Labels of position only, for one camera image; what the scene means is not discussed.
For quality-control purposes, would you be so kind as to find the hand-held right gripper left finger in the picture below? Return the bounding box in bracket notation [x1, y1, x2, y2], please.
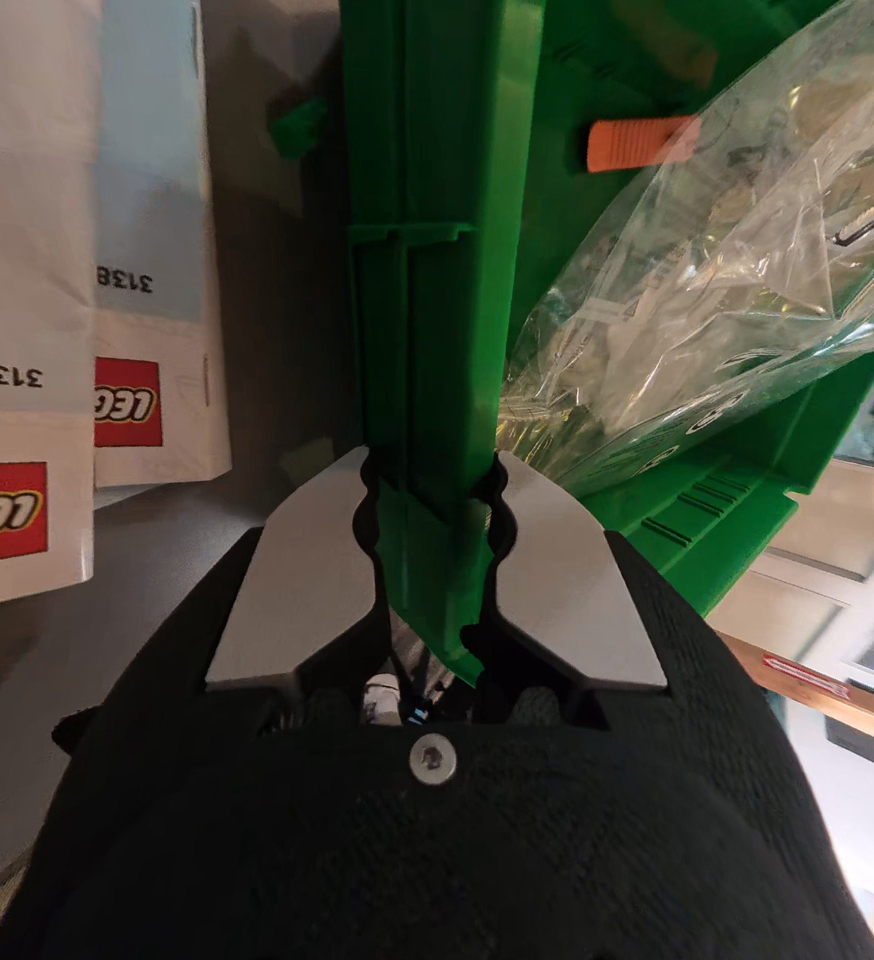
[204, 446, 393, 695]

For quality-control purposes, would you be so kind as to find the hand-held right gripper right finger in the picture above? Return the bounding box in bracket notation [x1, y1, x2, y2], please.
[461, 448, 670, 695]

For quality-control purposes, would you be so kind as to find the green plastic bin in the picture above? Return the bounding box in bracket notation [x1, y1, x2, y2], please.
[339, 0, 874, 687]

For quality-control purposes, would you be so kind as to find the clear plastic bag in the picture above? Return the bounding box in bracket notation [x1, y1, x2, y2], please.
[508, 0, 874, 421]
[497, 330, 874, 496]

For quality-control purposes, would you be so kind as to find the green lego brick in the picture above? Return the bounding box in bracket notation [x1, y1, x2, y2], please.
[268, 97, 333, 162]

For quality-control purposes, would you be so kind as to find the red arrow sign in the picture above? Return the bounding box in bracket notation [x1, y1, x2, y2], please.
[763, 652, 854, 702]

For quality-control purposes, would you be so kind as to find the white instruction booklet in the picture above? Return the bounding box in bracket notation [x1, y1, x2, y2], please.
[92, 0, 231, 489]
[0, 0, 100, 612]

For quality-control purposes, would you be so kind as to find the orange brick separator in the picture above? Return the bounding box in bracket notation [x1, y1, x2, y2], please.
[587, 116, 704, 174]

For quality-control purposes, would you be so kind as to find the wooden post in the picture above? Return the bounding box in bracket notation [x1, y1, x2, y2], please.
[714, 630, 874, 751]

